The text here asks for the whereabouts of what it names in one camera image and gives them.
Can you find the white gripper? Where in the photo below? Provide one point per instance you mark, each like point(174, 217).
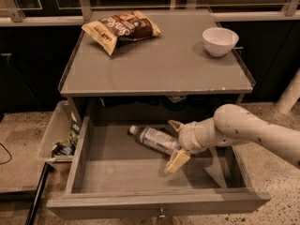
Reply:
point(188, 138)

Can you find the blue label plastic bottle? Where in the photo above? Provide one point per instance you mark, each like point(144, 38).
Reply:
point(155, 139)

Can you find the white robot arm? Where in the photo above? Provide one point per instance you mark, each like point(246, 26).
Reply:
point(232, 124)

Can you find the open grey top drawer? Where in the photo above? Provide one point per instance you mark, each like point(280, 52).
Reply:
point(112, 176)

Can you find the grey cabinet with counter top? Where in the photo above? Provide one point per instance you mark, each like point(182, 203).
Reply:
point(174, 63)

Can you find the white ceramic bowl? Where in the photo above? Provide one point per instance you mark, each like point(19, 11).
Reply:
point(219, 41)

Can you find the green snack packets in bin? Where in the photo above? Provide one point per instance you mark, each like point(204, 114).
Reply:
point(68, 147)

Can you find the clear plastic bin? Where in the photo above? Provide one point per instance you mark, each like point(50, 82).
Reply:
point(57, 131)

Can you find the brown and cream chip bag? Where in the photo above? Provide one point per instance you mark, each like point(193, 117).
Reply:
point(128, 26)

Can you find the black bar on floor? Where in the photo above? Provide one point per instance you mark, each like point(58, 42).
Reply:
point(38, 194)

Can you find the metal railing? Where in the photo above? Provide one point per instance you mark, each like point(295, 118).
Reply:
point(50, 12)

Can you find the white post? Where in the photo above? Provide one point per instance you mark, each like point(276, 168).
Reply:
point(290, 96)

